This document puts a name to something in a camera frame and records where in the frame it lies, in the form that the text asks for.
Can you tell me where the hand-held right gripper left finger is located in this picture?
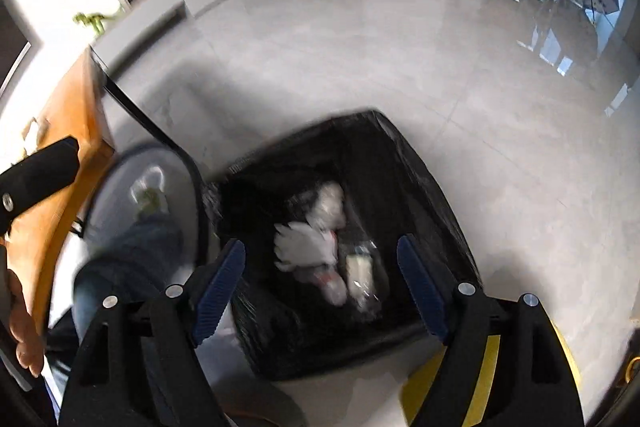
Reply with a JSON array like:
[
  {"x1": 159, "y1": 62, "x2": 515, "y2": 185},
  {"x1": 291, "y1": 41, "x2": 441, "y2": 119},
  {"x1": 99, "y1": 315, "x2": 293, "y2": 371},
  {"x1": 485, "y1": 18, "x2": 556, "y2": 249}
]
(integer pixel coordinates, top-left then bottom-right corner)
[{"x1": 59, "y1": 238, "x2": 247, "y2": 427}]

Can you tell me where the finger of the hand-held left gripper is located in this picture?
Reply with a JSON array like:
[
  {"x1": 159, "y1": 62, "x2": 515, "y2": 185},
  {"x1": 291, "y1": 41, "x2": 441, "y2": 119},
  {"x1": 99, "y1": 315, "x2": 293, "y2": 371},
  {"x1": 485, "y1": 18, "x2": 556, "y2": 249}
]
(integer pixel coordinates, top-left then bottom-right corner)
[{"x1": 0, "y1": 137, "x2": 81, "y2": 235}]

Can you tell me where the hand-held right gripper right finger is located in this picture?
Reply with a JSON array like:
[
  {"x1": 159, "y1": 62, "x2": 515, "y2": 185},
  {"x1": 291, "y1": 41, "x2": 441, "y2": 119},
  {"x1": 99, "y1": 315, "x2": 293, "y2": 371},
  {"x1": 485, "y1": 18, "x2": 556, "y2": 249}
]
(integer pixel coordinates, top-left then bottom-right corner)
[{"x1": 396, "y1": 233, "x2": 587, "y2": 427}]

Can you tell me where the trash bin with black bag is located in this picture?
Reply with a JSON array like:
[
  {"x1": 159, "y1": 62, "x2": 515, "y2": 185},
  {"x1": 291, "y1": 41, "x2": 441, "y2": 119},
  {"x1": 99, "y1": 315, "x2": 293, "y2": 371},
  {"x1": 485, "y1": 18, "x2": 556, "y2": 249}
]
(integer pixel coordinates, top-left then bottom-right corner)
[{"x1": 205, "y1": 107, "x2": 485, "y2": 383}]

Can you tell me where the person's left hand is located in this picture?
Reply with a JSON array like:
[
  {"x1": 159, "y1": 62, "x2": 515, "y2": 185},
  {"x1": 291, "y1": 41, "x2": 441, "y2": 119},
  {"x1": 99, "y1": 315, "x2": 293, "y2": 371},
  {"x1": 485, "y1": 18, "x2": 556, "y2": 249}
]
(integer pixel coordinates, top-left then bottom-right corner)
[{"x1": 6, "y1": 268, "x2": 47, "y2": 379}]

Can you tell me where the clear plastic bottle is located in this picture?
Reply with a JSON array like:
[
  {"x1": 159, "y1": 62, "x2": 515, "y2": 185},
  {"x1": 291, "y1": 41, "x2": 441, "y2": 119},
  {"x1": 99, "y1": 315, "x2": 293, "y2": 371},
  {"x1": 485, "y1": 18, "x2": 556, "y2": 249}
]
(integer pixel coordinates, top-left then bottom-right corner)
[{"x1": 345, "y1": 244, "x2": 382, "y2": 309}]

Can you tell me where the wooden table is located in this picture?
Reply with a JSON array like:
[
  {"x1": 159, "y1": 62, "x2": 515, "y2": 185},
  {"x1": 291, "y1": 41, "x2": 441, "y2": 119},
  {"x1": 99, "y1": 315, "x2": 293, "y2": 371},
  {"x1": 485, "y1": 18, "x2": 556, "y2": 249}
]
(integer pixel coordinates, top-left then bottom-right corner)
[{"x1": 0, "y1": 47, "x2": 117, "y2": 333}]

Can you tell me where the round grey stool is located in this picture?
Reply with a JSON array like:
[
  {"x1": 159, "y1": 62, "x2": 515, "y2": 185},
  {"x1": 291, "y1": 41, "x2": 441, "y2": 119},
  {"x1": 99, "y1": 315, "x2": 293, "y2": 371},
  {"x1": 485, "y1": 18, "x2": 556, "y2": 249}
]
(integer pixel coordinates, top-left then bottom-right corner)
[{"x1": 81, "y1": 143, "x2": 207, "y2": 290}]

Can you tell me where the white crumpled paper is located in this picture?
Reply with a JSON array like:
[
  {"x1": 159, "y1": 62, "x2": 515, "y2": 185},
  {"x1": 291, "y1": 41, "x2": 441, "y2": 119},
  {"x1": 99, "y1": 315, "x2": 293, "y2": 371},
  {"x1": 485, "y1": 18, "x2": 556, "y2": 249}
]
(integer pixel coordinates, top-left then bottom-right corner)
[{"x1": 272, "y1": 222, "x2": 341, "y2": 275}]

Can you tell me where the person's blue jeans leg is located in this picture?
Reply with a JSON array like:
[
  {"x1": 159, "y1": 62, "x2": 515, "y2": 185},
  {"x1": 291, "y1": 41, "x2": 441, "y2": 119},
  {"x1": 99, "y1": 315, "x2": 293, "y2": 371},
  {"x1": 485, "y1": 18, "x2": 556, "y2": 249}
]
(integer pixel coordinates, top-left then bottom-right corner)
[{"x1": 72, "y1": 214, "x2": 188, "y2": 358}]

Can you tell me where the black table leg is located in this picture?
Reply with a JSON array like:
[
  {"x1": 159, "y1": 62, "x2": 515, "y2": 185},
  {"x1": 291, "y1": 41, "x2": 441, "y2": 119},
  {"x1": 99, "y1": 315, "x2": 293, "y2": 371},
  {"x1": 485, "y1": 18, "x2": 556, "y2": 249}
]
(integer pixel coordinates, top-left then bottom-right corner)
[{"x1": 101, "y1": 76, "x2": 201, "y2": 168}]

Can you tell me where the white plastic bag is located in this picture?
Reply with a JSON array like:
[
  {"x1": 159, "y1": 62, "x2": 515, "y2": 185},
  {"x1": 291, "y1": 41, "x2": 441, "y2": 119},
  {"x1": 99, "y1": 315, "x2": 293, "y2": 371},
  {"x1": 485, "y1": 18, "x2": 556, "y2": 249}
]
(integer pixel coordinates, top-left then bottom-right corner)
[{"x1": 307, "y1": 182, "x2": 348, "y2": 228}]

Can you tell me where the green dinosaur toy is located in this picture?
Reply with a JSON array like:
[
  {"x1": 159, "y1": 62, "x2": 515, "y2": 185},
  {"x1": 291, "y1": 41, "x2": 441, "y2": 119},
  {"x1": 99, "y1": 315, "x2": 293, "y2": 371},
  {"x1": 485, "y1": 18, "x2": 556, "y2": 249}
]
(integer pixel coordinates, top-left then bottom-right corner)
[{"x1": 72, "y1": 7, "x2": 126, "y2": 38}]

